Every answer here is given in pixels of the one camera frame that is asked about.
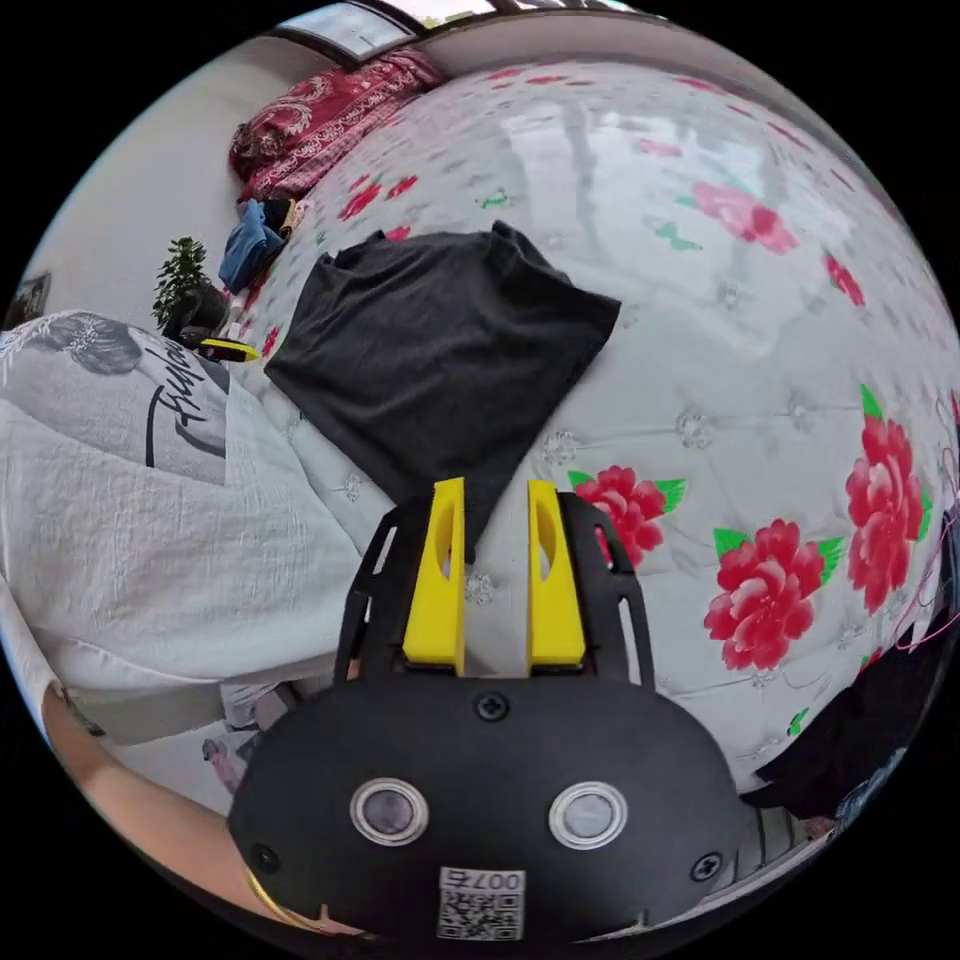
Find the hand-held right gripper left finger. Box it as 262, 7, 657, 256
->
401, 476, 467, 670

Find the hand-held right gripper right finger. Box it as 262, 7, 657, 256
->
526, 479, 587, 667

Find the black shirt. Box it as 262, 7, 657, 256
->
263, 220, 623, 565

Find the person's right forearm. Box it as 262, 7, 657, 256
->
40, 680, 361, 939

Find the green potted plant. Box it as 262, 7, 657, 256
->
152, 236, 229, 340

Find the person's body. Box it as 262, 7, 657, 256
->
0, 309, 370, 745

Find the red patterned rolled blanket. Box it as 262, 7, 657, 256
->
228, 47, 445, 205

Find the bed with floral sheet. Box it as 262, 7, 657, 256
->
221, 58, 960, 796

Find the pile of dark clothes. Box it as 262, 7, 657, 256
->
738, 502, 960, 834

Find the window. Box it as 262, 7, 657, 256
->
275, 13, 423, 70

